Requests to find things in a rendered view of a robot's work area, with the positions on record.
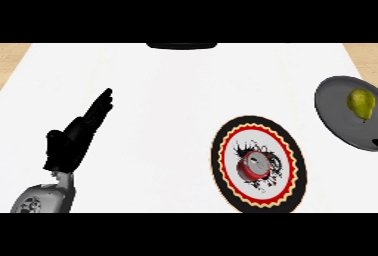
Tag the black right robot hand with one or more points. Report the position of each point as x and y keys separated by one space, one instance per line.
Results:
x=375 y=143

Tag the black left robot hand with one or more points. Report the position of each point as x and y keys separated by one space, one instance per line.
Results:
x=74 y=140

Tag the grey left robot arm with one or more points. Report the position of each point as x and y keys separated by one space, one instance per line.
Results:
x=44 y=198

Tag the grey plate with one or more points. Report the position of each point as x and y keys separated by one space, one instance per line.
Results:
x=340 y=126

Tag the green pear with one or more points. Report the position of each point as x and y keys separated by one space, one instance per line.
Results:
x=360 y=103

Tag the small red pan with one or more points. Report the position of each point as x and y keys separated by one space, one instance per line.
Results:
x=252 y=166

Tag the round black red patterned placemat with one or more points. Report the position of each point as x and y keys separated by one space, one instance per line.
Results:
x=230 y=186

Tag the black appliance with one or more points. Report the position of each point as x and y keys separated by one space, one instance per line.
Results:
x=182 y=45

